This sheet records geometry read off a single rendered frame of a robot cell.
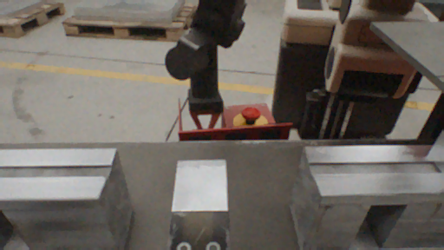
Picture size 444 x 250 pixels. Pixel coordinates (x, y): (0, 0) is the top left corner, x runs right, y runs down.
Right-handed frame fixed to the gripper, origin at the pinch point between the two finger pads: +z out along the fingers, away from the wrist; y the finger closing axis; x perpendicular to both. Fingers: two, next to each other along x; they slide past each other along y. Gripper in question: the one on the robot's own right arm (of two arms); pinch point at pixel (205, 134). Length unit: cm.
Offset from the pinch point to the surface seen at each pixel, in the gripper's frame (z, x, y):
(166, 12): -16, -17, -251
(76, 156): -14.0, -14.1, 33.6
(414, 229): -7.6, 15.8, 39.9
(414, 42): -21.2, 26.8, 21.1
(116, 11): -17, -64, -262
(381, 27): -22.8, 25.5, 15.3
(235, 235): -4.1, 0.4, 34.8
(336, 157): -13.7, 9.3, 36.4
